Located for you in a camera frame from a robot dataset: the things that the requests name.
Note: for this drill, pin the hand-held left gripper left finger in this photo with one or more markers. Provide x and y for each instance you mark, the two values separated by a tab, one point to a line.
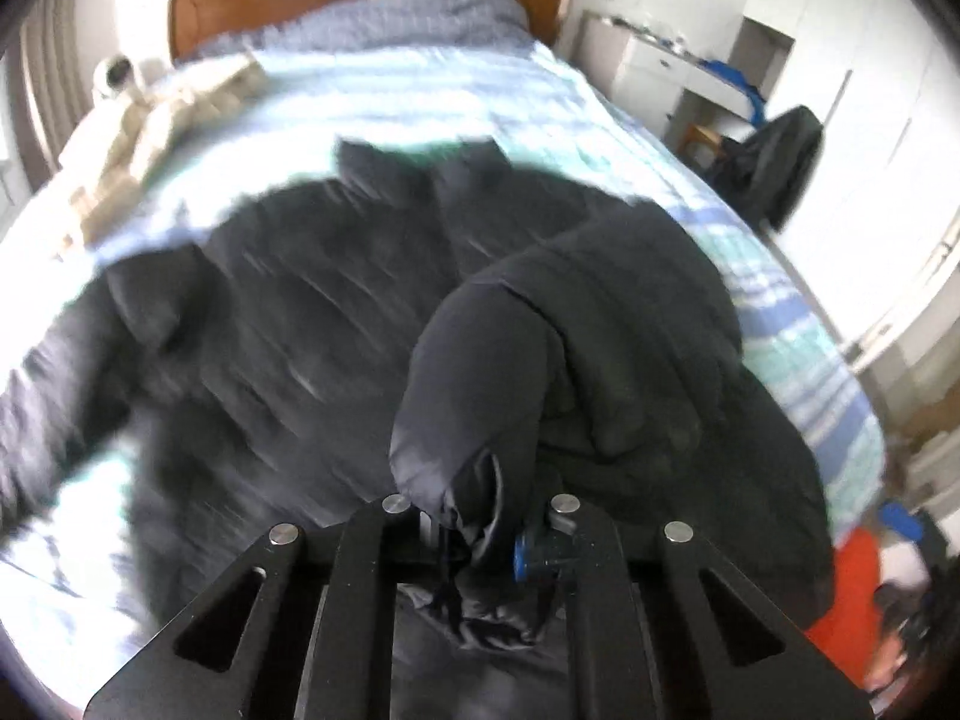
366	566

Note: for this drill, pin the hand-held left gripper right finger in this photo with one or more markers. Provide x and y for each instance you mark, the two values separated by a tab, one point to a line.
523	553

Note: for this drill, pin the black puffer jacket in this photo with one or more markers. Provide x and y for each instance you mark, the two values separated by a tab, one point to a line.
315	330

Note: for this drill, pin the orange cloth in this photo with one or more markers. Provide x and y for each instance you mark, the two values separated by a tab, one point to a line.
851	600

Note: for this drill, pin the blue slipper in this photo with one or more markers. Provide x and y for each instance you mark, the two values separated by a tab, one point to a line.
900	519

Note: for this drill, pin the wooden chair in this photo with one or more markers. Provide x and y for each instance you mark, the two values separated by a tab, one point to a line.
701	142

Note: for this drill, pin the blue green striped bed sheet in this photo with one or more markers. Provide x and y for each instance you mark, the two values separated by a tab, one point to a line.
420	101

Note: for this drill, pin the black chair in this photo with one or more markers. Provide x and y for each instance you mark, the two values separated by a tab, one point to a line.
772	161

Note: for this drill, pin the beige cloth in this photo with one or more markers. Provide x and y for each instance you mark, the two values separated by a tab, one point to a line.
150	127

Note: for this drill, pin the white desk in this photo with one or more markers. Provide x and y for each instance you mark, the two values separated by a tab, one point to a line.
649	64

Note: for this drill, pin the blue cloth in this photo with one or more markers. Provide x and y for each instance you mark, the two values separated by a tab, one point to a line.
739	82

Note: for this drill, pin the blue grey quilt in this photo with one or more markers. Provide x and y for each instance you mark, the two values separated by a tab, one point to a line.
390	19

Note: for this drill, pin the white plush toy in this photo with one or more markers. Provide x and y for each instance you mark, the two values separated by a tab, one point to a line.
114	79

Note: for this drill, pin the white wardrobe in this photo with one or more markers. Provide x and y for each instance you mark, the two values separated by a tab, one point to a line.
847	75

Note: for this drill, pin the grey curtain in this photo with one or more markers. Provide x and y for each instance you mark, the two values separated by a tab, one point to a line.
45	75

